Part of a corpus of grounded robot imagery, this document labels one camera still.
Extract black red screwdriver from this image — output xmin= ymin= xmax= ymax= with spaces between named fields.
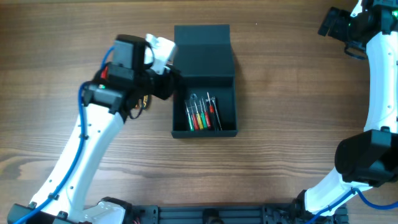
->
xmin=207 ymin=93 xmax=218 ymax=131

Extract black box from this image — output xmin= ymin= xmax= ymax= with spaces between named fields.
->
xmin=172 ymin=25 xmax=238 ymax=139

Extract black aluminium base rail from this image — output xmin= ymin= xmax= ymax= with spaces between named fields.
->
xmin=127 ymin=203 xmax=349 ymax=224

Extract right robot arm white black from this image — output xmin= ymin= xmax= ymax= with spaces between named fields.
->
xmin=290 ymin=0 xmax=397 ymax=223

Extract blue left cable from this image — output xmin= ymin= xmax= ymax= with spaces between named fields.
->
xmin=12 ymin=45 xmax=116 ymax=224

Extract clear case of screwdrivers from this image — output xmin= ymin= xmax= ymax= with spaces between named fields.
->
xmin=184 ymin=93 xmax=213 ymax=131

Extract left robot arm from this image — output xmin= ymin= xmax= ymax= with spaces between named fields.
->
xmin=7 ymin=34 xmax=181 ymax=223

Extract silver socket wrench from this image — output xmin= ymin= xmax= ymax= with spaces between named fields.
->
xmin=210 ymin=97 xmax=223 ymax=131

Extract orange black pliers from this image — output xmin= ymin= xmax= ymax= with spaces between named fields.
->
xmin=134 ymin=95 xmax=152 ymax=110

